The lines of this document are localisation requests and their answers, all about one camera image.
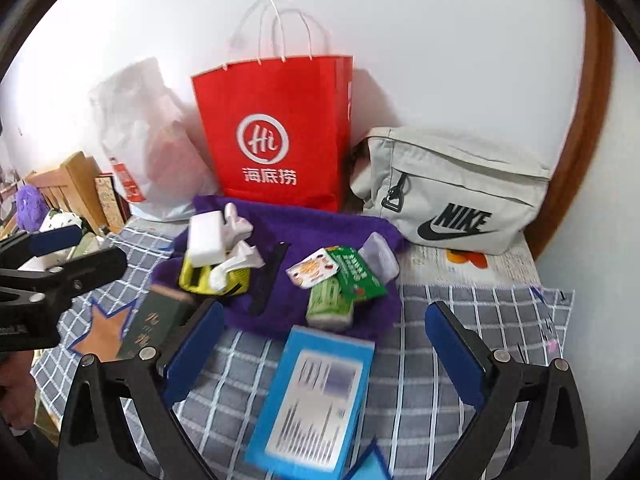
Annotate green snack packet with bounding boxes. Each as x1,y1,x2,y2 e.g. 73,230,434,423
325,246,390,303

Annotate grey checked star tablecloth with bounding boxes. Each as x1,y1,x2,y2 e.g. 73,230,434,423
30,220,576,480

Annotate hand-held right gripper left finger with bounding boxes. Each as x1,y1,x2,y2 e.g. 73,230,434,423
57,300,226,480

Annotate green blanket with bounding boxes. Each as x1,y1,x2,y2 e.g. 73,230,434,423
75,232,113,258

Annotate fruit print table cover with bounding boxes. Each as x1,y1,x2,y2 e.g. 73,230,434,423
400,240,543,288

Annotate wooden headboard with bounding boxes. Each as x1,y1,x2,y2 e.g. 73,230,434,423
25,151,108,233

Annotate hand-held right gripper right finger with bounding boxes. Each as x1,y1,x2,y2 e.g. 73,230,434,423
425,301,593,480

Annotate purple plush toy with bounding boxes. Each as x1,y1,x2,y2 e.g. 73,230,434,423
14,184,48,228

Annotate black strap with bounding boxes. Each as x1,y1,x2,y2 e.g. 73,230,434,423
247,241,292,317

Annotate patterned book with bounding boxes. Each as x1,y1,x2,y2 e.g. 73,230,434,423
94,172,132,233

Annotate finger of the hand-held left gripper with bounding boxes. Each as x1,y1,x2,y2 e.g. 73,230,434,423
0,225,83,263
0,247,128,301

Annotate small white soft item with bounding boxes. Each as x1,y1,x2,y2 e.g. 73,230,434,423
222,202,253,246

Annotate purple towel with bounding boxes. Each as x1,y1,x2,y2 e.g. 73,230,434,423
150,194,408,342

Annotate pale green pack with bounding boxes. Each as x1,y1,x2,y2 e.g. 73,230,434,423
305,280,356,333

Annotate grey waist bag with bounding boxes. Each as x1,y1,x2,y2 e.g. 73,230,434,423
349,126,555,256

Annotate white plastic shopping bag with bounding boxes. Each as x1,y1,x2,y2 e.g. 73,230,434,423
87,57,221,223

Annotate yellow black pouch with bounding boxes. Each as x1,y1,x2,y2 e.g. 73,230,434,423
179,252,252,298

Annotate white polka dot pillow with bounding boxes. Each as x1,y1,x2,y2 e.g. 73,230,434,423
37,210,83,233

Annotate dark green tea tin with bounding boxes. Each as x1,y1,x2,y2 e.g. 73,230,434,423
116,284,198,361

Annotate white orange snack packet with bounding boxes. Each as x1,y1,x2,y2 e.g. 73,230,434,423
286,252,342,290

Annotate brown wooden door frame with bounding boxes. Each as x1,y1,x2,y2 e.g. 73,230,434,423
522,0,616,261

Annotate blue tissue pack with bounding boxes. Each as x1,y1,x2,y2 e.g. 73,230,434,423
244,325,377,473

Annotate red paper bag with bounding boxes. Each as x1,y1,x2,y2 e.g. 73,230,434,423
190,0,355,213

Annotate person's left hand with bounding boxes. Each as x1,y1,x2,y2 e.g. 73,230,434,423
0,355,39,431

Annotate white sponge block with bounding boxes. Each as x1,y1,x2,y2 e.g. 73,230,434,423
186,210,227,267

